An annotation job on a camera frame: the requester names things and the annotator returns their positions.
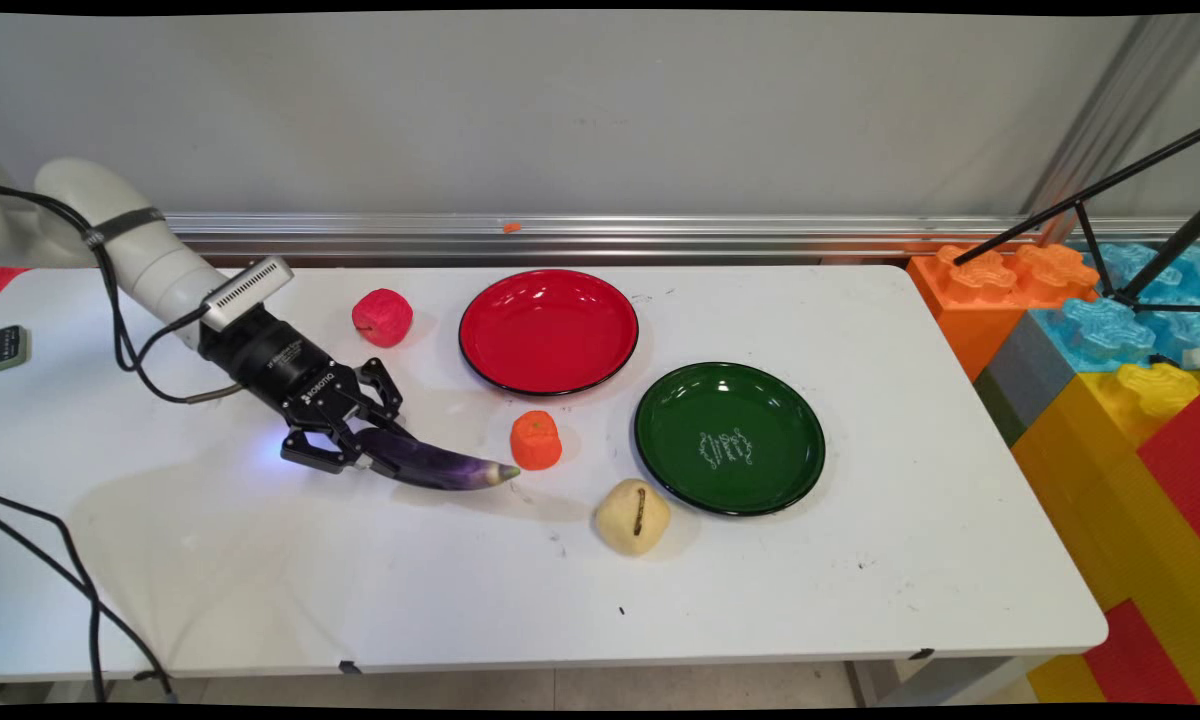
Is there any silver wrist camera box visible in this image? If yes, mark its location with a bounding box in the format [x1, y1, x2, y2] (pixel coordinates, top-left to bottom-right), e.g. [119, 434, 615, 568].
[203, 256, 295, 332]

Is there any aluminium rail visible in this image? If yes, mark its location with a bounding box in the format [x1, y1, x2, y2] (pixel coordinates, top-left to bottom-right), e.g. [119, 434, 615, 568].
[165, 211, 1200, 264]

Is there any blue giant toy block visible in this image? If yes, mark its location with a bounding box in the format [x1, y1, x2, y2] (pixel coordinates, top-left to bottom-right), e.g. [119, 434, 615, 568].
[1030, 243, 1200, 374]

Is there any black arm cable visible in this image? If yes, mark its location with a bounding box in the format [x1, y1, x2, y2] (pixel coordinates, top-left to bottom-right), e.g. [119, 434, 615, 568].
[0, 184, 245, 406]

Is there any yellow giant toy block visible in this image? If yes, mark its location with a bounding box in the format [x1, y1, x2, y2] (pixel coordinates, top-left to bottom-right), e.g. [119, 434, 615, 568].
[1010, 362, 1200, 701]

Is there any grey giant toy block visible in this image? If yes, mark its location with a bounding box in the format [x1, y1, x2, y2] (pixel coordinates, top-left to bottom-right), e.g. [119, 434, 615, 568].
[974, 312, 1080, 447]

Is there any black tripod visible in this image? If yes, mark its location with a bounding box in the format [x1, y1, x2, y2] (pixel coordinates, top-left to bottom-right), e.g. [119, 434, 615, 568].
[953, 122, 1200, 314]

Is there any red toy apple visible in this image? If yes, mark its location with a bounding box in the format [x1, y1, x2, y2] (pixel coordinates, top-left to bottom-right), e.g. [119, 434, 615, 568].
[351, 288, 414, 349]

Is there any purple toy eggplant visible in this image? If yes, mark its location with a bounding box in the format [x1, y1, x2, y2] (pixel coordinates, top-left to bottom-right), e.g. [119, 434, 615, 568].
[357, 428, 522, 492]

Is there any black arm strap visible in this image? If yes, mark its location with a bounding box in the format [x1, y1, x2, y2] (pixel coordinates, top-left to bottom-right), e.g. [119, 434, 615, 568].
[84, 208, 167, 250]

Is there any beige toy pear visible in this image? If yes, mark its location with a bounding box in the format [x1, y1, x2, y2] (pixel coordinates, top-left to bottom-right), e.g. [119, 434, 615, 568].
[594, 478, 672, 557]

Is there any white table leg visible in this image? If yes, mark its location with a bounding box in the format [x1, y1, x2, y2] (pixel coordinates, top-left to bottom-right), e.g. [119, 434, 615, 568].
[844, 655, 1053, 707]

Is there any orange toy fruit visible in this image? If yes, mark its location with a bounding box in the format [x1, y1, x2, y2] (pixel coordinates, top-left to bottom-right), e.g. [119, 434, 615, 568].
[510, 410, 563, 471]

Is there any green enamel plate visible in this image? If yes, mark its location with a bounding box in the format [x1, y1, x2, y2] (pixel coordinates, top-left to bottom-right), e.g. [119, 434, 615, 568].
[633, 362, 827, 517]

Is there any orange giant toy block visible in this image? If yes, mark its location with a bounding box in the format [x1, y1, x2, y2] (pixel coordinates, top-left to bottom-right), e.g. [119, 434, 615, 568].
[907, 243, 1101, 382]

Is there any red enamel plate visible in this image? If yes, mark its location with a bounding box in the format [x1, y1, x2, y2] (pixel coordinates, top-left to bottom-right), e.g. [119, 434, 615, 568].
[458, 268, 640, 397]

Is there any black floor cable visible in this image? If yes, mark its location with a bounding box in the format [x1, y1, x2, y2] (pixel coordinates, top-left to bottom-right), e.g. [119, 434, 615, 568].
[0, 513, 176, 699]
[0, 493, 109, 703]

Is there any red giant toy block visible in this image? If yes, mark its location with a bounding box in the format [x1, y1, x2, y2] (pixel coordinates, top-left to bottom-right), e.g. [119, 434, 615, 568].
[1082, 598, 1200, 706]
[1137, 390, 1200, 550]

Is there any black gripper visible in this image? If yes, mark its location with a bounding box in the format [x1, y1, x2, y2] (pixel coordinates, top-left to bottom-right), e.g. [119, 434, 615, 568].
[198, 305, 413, 474]

